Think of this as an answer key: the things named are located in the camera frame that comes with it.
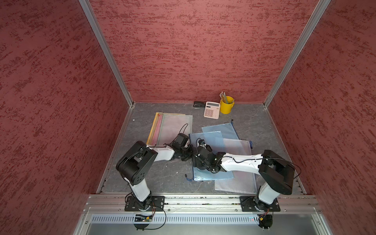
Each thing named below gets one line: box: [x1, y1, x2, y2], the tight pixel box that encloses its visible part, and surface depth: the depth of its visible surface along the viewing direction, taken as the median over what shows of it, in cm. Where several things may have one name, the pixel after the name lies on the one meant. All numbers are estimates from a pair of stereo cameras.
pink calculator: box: [203, 100, 221, 120], surface depth 116 cm
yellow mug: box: [219, 95, 235, 115], surface depth 113 cm
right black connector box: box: [257, 213, 273, 232], surface depth 72 cm
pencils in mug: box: [219, 91, 229, 105], surface depth 108 cm
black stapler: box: [193, 100, 206, 109], surface depth 120 cm
